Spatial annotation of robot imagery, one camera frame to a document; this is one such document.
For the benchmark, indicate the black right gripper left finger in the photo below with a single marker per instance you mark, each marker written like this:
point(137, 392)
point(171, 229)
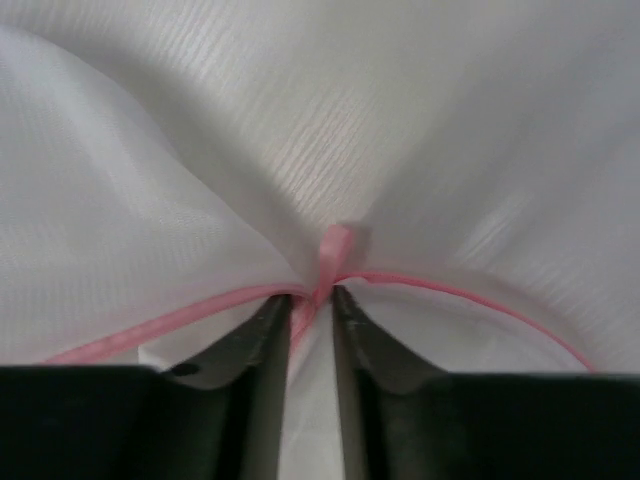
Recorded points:
point(216, 415)

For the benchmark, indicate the white mesh pink-trimmed laundry bag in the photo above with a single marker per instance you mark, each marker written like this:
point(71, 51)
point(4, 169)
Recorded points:
point(467, 170)

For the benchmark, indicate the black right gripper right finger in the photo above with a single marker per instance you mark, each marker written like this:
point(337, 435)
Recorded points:
point(403, 417)

